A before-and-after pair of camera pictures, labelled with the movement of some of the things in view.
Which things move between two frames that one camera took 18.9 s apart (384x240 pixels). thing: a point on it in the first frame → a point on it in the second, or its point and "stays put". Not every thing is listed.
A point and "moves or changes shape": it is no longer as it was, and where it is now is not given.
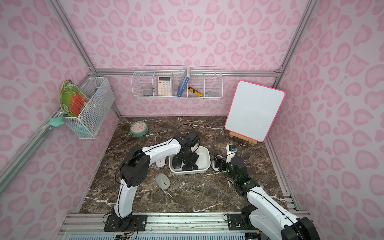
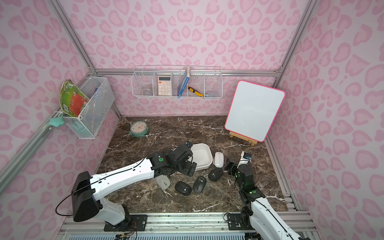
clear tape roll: [147, 92] stays put
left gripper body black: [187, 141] → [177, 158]
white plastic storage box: [203, 162] stays put
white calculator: [164, 85] stays put
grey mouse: [162, 180] stays put
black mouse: [177, 161] moves or changes shape
